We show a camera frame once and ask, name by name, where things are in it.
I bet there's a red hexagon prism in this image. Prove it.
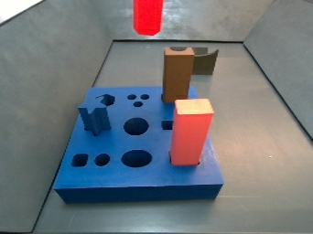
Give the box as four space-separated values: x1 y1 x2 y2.
134 0 163 36

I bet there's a red square peg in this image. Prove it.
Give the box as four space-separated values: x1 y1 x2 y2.
170 99 214 166

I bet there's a blue shape sorter block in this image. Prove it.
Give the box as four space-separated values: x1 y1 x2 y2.
53 87 223 203

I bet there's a blue star peg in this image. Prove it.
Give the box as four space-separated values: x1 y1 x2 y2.
77 101 111 136

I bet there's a brown notched peg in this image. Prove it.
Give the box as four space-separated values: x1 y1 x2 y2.
163 48 194 103

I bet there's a black curved holder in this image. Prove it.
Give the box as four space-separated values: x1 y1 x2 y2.
170 46 221 76

